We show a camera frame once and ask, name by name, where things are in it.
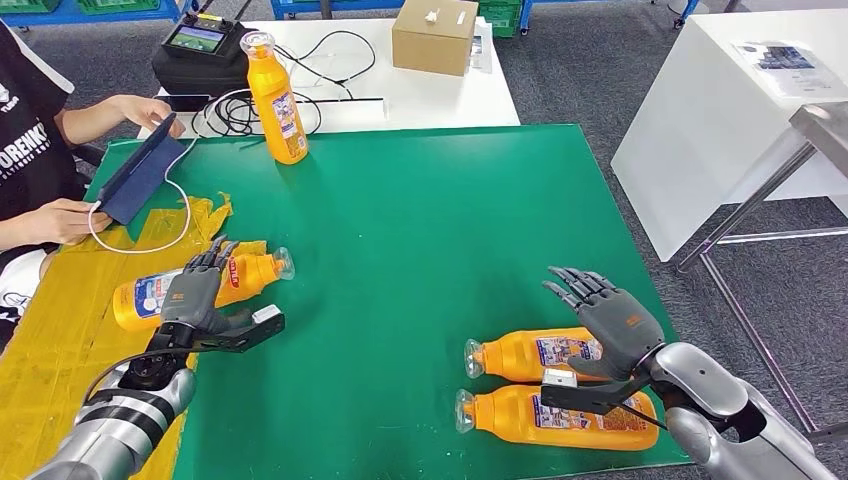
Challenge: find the green table mat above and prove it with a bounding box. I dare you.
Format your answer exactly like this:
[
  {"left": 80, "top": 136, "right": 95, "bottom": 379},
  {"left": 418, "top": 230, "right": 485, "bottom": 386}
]
[{"left": 82, "top": 124, "right": 694, "bottom": 480}]

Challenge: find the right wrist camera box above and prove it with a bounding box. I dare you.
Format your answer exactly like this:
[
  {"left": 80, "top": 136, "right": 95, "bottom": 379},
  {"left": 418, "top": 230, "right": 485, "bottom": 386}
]
[{"left": 541, "top": 368, "right": 580, "bottom": 390}]

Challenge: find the tablet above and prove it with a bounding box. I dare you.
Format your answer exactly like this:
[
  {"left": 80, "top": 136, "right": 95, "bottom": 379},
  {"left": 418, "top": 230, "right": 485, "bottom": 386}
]
[{"left": 97, "top": 112, "right": 191, "bottom": 227}]

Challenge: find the person's left hand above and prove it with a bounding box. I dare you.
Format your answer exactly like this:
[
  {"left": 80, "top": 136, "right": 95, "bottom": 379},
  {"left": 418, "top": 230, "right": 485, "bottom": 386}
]
[{"left": 109, "top": 94, "right": 187, "bottom": 140}]

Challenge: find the orange detergent bottle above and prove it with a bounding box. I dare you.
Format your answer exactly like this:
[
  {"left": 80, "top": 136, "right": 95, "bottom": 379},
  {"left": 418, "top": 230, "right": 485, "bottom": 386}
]
[
  {"left": 463, "top": 327, "right": 615, "bottom": 386},
  {"left": 112, "top": 246, "right": 297, "bottom": 333},
  {"left": 239, "top": 29, "right": 311, "bottom": 166},
  {"left": 455, "top": 385, "right": 661, "bottom": 454}
]

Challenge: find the black device with screen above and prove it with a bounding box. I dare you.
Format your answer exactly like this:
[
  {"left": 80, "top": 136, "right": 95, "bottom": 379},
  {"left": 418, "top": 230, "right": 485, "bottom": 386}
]
[{"left": 150, "top": 11, "right": 261, "bottom": 98}]

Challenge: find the blue metal shelf rack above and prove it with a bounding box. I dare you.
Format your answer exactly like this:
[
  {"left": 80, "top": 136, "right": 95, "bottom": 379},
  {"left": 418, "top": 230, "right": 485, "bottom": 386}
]
[{"left": 0, "top": 0, "right": 701, "bottom": 34}]

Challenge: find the cardboard box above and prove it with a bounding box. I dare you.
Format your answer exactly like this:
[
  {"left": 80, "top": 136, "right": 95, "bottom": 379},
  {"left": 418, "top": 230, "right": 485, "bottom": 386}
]
[{"left": 392, "top": 0, "right": 480, "bottom": 78}]

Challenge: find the white side table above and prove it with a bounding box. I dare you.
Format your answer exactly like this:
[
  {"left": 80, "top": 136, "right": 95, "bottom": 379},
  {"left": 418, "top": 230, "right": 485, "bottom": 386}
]
[{"left": 609, "top": 9, "right": 848, "bottom": 265}]

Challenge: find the steel frame table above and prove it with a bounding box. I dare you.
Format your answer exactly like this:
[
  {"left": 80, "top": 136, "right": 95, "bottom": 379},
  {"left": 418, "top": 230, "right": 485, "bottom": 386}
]
[{"left": 675, "top": 102, "right": 848, "bottom": 445}]

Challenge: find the person's right hand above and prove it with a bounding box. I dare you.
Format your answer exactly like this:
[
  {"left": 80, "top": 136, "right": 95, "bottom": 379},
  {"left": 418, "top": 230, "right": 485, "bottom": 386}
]
[{"left": 29, "top": 198, "right": 115, "bottom": 248}]

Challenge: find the white charging cable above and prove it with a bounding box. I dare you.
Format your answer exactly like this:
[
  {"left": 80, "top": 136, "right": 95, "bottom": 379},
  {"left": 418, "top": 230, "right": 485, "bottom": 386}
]
[{"left": 87, "top": 135, "right": 200, "bottom": 257}]

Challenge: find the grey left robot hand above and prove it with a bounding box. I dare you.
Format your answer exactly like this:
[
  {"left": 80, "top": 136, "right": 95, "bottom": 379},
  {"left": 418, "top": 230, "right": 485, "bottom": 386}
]
[{"left": 158, "top": 235, "right": 258, "bottom": 337}]

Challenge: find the green plastic crate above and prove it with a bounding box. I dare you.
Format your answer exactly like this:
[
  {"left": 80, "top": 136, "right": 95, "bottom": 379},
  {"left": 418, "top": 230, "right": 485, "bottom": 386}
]
[
  {"left": 76, "top": 0, "right": 162, "bottom": 16},
  {"left": 0, "top": 0, "right": 62, "bottom": 15},
  {"left": 476, "top": 0, "right": 525, "bottom": 39}
]

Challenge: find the person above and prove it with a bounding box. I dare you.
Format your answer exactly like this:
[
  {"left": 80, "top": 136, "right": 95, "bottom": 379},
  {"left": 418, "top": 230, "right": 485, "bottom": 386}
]
[{"left": 0, "top": 19, "right": 87, "bottom": 352}]

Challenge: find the printed paper sheet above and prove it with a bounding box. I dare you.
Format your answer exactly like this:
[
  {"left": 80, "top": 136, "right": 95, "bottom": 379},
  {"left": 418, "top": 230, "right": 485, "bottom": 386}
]
[{"left": 731, "top": 39, "right": 848, "bottom": 101}]

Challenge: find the printed leaflet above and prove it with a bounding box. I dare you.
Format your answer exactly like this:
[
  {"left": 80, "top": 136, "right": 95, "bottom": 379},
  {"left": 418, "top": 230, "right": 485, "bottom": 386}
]
[{"left": 470, "top": 16, "right": 496, "bottom": 74}]

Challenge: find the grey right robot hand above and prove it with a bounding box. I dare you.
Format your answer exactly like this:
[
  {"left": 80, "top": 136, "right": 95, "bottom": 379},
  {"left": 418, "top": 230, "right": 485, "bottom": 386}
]
[{"left": 541, "top": 266, "right": 667, "bottom": 383}]

